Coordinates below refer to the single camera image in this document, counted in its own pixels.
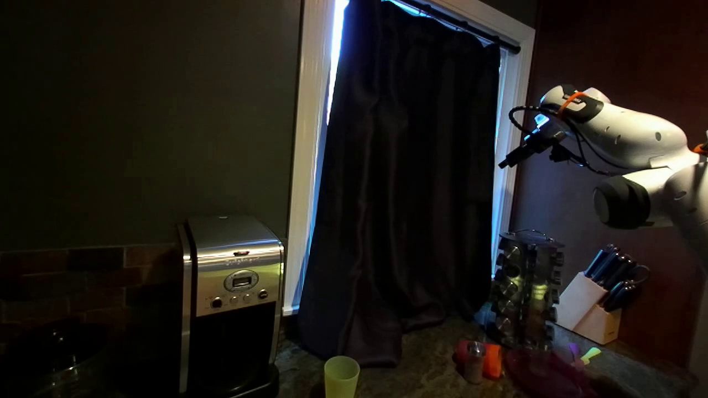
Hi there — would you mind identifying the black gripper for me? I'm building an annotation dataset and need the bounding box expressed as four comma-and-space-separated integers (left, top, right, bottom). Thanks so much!
498, 109, 573, 170

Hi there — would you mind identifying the dark fabric curtain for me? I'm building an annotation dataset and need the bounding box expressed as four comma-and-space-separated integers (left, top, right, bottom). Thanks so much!
297, 0, 504, 370

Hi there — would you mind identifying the dark curtain rod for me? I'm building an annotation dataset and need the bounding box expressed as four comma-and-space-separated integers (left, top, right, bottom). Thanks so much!
387, 0, 522, 55

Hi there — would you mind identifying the revolving metal spice rack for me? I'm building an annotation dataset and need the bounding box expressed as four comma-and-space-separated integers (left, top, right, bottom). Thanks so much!
488, 231, 567, 349

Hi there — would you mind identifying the wooden knife block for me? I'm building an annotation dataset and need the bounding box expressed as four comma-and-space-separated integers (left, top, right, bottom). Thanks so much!
556, 270, 625, 348

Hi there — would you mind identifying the orange plastic cup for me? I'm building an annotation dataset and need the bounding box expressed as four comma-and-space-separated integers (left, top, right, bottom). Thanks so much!
480, 341, 507, 382

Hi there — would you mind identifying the yellow plastic utensil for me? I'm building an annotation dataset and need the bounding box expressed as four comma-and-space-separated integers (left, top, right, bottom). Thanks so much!
578, 345, 605, 368

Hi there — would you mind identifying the purple plastic plate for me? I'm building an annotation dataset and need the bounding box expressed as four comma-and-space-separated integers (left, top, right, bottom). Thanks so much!
503, 345, 594, 398

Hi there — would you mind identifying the yellow-green plastic cup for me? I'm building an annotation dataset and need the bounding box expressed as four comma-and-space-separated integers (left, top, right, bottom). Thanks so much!
321, 355, 362, 398

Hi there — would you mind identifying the stainless steel coffee maker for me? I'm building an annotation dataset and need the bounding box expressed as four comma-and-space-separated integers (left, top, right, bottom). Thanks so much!
175, 213, 289, 398

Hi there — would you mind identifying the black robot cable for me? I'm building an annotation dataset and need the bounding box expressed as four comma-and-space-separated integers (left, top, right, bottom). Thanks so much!
507, 104, 630, 180

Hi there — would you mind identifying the orange cable strap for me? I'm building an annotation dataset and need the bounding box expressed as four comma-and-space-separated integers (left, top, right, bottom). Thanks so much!
557, 87, 594, 116

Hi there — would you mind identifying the dark wooden wall cabinet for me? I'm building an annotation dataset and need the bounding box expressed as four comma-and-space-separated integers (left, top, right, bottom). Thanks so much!
511, 0, 708, 371

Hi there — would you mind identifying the black handled knife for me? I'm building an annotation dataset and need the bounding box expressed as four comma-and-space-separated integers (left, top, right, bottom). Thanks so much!
601, 263, 652, 312
585, 246, 616, 281
597, 250, 630, 292

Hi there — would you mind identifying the white window frame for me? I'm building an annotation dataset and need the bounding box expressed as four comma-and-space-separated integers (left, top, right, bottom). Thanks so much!
280, 0, 537, 318

